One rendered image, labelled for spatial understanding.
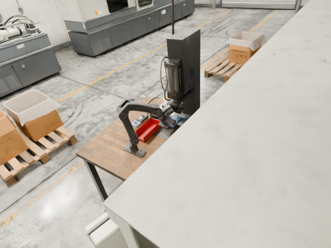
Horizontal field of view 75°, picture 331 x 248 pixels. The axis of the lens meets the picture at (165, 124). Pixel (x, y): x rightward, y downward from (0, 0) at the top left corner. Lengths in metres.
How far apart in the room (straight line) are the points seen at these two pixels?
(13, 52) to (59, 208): 3.79
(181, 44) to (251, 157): 1.13
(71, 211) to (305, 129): 2.45
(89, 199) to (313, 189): 2.45
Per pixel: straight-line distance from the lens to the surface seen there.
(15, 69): 5.77
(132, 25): 7.60
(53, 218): 2.81
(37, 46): 5.91
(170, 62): 1.58
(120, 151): 1.79
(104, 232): 0.75
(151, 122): 2.00
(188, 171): 0.54
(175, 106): 1.69
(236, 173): 0.54
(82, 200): 2.78
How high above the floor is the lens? 2.10
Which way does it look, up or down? 37 degrees down
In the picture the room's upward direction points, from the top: 7 degrees counter-clockwise
